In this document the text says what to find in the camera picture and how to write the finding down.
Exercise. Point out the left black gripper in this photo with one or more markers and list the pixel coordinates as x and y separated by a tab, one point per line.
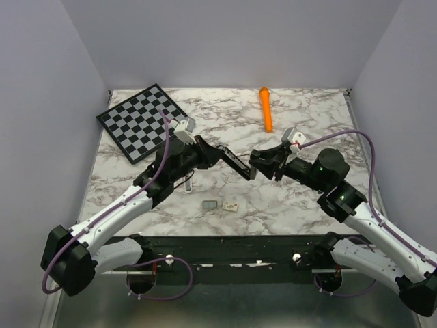
209	156

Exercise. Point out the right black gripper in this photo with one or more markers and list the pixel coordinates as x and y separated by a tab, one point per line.
274	160

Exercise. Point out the black stapler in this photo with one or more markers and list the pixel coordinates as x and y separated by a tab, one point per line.
244	170

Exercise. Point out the light blue stapler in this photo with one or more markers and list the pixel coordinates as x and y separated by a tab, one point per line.
188	182

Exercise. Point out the white staples box sleeve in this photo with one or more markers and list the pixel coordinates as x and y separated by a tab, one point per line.
230	206

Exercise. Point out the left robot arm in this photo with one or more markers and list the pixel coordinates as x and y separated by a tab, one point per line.
73	257

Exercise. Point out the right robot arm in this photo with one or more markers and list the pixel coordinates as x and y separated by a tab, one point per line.
401	264

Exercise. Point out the black grey chessboard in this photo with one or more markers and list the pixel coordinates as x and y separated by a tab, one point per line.
135	124

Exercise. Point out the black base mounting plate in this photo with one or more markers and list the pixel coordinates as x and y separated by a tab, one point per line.
213	260

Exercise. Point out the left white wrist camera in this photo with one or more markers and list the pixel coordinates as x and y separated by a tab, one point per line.
183	129

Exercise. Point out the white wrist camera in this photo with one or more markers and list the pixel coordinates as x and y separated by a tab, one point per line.
183	129
293	139

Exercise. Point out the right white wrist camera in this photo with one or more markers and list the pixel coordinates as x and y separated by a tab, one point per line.
293	139

